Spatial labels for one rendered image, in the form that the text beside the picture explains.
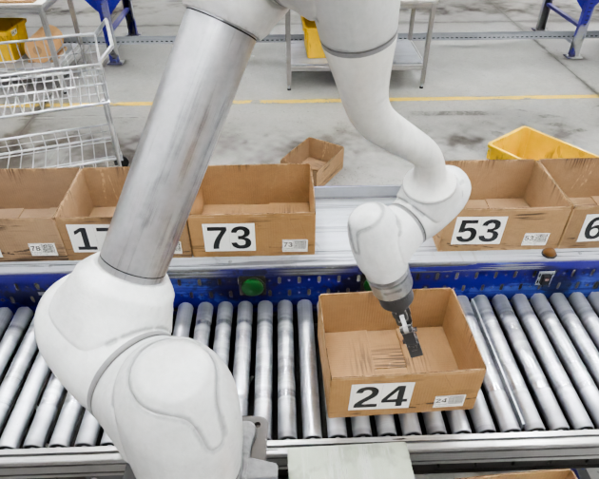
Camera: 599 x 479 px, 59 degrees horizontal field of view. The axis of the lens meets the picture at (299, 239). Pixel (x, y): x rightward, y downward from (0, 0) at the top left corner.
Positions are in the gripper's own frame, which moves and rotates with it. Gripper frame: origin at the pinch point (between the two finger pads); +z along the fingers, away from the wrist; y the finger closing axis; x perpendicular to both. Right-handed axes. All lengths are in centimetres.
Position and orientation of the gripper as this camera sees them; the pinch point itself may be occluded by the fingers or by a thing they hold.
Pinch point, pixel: (413, 345)
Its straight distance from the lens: 128.7
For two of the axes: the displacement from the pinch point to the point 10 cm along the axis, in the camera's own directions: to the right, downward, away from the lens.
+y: 0.4, 6.3, -7.8
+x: 9.4, -2.9, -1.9
